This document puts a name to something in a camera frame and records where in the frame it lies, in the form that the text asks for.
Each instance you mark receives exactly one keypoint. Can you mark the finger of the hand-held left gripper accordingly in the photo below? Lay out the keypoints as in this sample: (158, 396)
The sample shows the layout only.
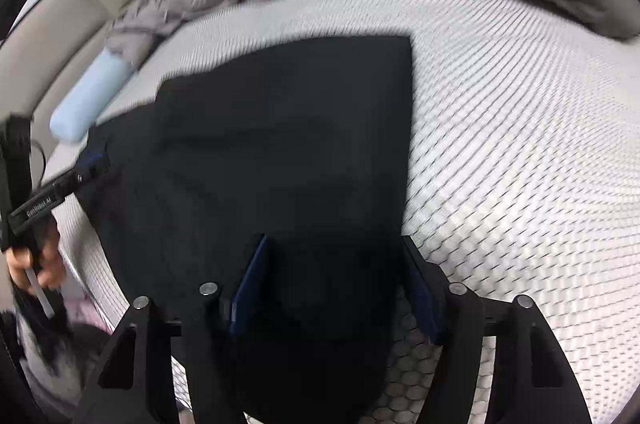
(95, 164)

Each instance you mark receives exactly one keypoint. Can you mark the person's left hand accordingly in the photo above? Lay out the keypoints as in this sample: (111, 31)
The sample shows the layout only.
(50, 259)

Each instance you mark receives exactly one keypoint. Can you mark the light blue pillow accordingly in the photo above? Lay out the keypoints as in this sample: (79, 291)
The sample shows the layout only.
(90, 99)

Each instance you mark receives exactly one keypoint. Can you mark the black pants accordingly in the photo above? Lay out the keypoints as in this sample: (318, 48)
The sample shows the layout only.
(275, 154)

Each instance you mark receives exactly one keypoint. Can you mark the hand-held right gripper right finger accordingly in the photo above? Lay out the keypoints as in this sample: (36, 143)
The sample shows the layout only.
(425, 299)

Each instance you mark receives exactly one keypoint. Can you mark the beige padded headboard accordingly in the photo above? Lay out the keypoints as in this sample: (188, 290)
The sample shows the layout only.
(75, 4)

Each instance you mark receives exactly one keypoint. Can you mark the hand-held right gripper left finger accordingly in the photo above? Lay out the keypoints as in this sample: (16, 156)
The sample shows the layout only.
(247, 289)

